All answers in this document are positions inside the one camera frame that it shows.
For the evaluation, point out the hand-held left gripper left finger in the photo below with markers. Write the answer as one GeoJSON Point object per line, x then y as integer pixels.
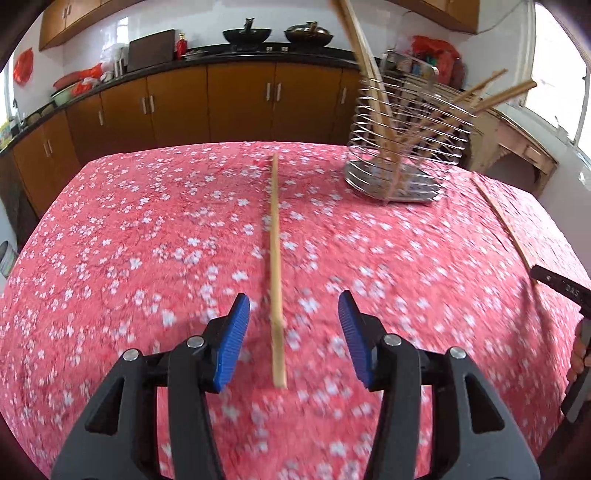
{"type": "Point", "coordinates": [233, 341]}

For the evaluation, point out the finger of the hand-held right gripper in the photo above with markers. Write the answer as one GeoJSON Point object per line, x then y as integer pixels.
{"type": "Point", "coordinates": [563, 288]}

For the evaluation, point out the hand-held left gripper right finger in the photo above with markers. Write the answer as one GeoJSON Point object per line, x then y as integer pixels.
{"type": "Point", "coordinates": [353, 341]}

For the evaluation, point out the wooden chopstick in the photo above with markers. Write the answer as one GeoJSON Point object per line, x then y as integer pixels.
{"type": "Point", "coordinates": [353, 41]}
{"type": "Point", "coordinates": [368, 53]}
{"type": "Point", "coordinates": [489, 80]}
{"type": "Point", "coordinates": [276, 258]}
{"type": "Point", "coordinates": [502, 220]}
{"type": "Point", "coordinates": [512, 95]}

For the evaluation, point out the person's right hand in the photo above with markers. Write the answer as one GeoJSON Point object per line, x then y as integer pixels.
{"type": "Point", "coordinates": [579, 355]}

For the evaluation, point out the red floral tablecloth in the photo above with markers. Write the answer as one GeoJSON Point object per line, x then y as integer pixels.
{"type": "Point", "coordinates": [138, 230]}

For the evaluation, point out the cream wooden side table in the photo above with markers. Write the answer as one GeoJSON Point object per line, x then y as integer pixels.
{"type": "Point", "coordinates": [521, 143]}

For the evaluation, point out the window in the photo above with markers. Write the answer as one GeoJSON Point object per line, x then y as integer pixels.
{"type": "Point", "coordinates": [563, 69]}

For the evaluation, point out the brown kitchen base cabinets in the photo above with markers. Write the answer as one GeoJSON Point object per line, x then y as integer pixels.
{"type": "Point", "coordinates": [240, 101]}

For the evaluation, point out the grey bucket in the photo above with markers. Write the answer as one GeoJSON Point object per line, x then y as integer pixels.
{"type": "Point", "coordinates": [7, 258]}

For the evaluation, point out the red plastic bag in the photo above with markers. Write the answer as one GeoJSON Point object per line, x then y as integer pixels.
{"type": "Point", "coordinates": [23, 64]}
{"type": "Point", "coordinates": [434, 46]}
{"type": "Point", "coordinates": [85, 76]}

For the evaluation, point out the black kitchen countertop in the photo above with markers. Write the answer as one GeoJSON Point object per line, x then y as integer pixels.
{"type": "Point", "coordinates": [304, 54]}

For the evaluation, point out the red bottle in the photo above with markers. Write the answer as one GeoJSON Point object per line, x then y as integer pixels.
{"type": "Point", "coordinates": [181, 48]}

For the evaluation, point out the green rimmed basin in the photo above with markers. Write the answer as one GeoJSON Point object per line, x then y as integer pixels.
{"type": "Point", "coordinates": [62, 94]}

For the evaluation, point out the dark cutting board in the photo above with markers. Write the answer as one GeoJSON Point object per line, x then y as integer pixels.
{"type": "Point", "coordinates": [150, 50]}

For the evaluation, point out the white plastic bag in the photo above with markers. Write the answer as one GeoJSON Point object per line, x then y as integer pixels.
{"type": "Point", "coordinates": [113, 57]}

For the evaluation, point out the dark wok with lid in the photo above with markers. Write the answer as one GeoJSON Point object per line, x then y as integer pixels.
{"type": "Point", "coordinates": [308, 34]}

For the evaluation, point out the brown wall cabinet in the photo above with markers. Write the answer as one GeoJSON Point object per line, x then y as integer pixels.
{"type": "Point", "coordinates": [443, 11]}

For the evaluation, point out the brown wall cabinets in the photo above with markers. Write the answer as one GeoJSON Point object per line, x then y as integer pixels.
{"type": "Point", "coordinates": [69, 18]}

